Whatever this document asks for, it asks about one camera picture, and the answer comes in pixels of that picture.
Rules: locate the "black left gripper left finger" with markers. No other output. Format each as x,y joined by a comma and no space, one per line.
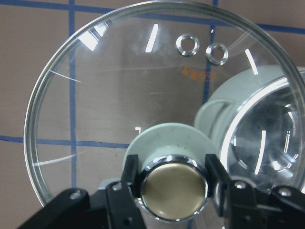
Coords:
112,207

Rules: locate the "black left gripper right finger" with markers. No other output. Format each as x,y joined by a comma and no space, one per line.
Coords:
244,207

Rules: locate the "glass pot lid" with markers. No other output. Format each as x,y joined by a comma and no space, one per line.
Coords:
131,83

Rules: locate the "pale green electric pot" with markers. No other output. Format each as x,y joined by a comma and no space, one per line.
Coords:
254,124

